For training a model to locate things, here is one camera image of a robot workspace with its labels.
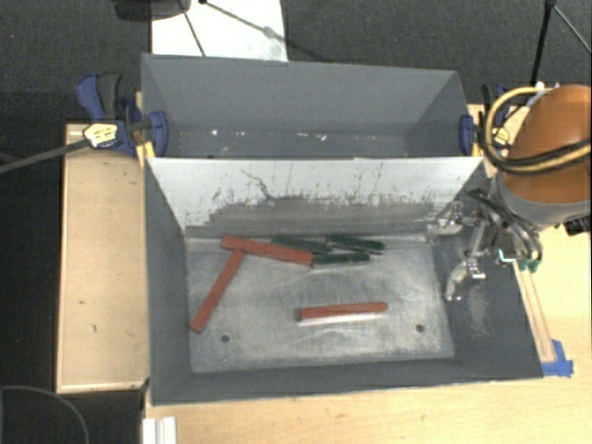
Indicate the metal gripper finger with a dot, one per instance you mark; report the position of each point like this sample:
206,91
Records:
460,278
445,224

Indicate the dark green flat block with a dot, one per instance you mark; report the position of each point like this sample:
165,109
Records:
356,243
341,259
300,243

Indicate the red-brown flat block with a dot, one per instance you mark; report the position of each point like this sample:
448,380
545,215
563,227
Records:
341,311
218,291
266,250

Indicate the grey metal bin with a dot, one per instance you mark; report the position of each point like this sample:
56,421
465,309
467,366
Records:
324,289

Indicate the pale wood board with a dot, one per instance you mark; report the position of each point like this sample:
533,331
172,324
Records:
102,257

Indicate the black cylinder on white bracket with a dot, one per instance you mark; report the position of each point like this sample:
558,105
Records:
578,226

